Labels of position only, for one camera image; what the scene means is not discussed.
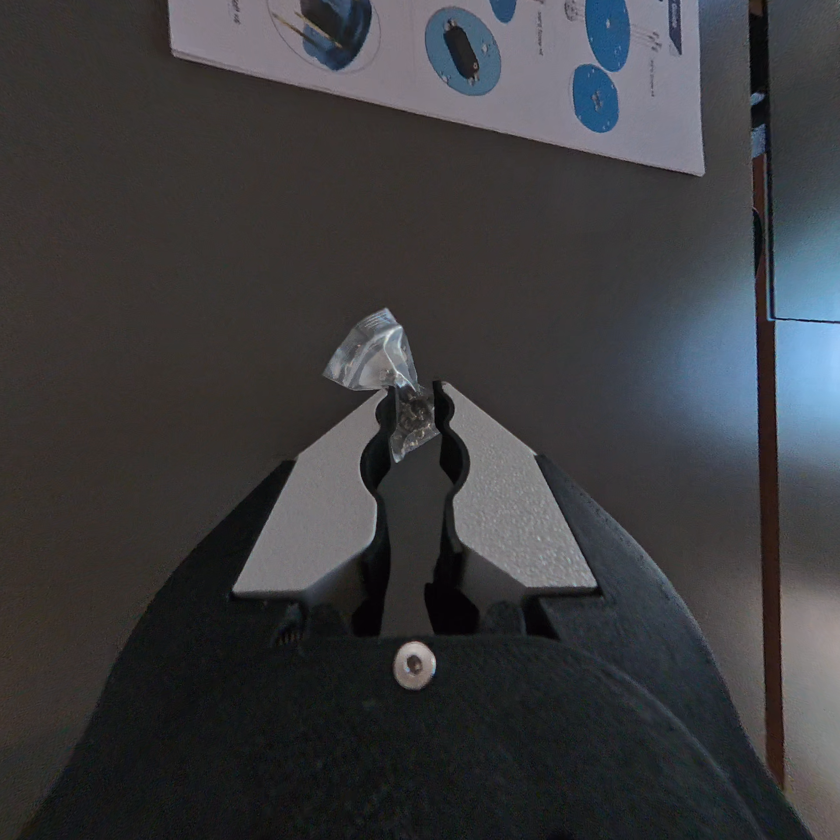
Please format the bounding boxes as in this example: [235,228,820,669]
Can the small clear bag of screws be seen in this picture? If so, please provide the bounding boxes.
[322,307,439,464]

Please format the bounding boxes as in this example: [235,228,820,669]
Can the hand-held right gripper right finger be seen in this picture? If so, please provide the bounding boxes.
[423,379,599,636]

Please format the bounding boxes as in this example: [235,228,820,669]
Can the white instruction booklet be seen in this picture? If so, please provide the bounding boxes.
[169,0,706,177]

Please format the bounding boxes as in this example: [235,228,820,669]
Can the dark grey desk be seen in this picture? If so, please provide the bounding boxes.
[0,0,786,840]

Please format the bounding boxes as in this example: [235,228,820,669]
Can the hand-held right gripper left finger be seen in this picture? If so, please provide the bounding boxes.
[231,388,396,636]

